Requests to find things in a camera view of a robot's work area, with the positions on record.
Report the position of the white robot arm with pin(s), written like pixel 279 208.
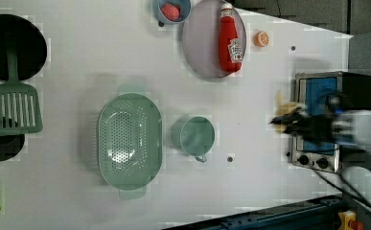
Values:
pixel 348 129

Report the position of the green slotted spatula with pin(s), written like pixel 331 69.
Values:
pixel 19 104

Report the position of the large black cylinder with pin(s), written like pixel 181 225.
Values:
pixel 31 46

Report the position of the red ketchup bottle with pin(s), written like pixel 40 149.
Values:
pixel 230 47

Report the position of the peeled toy banana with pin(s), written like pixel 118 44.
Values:
pixel 283 106

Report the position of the green mug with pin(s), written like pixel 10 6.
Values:
pixel 193 135

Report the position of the blue cup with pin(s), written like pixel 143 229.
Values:
pixel 185 9

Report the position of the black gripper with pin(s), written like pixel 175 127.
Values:
pixel 316 129

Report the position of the orange slice toy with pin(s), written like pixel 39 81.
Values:
pixel 261 39

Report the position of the green perforated colander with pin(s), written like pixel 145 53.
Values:
pixel 130 140

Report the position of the red toy strawberry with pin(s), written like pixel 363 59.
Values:
pixel 171 11

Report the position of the blue metal frame rail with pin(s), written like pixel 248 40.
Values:
pixel 325 213

